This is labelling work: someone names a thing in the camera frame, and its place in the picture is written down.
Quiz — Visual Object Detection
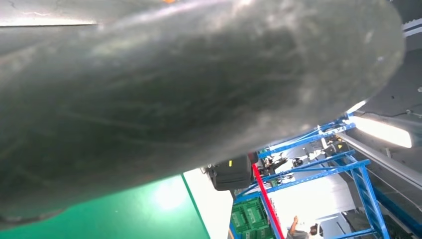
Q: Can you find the blue metal shelf rack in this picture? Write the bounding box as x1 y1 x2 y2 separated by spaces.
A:
230 114 392 239

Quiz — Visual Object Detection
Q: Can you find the black bag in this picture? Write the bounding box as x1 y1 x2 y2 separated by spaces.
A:
206 153 260 192

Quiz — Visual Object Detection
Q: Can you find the white table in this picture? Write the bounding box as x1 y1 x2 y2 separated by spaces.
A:
183 168 235 239

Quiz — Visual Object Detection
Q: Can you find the red post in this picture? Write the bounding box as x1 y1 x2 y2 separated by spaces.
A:
251 163 286 239

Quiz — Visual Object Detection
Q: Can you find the ceiling lamp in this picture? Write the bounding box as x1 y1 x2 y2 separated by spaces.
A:
346 115 414 149

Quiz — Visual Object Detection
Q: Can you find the person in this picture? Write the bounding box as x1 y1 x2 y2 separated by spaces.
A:
286 216 324 239

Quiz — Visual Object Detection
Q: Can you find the green plastic crate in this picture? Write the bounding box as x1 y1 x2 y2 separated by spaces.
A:
230 198 275 239

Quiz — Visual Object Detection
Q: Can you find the green table mat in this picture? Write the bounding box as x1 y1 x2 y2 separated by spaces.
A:
0 175 211 239

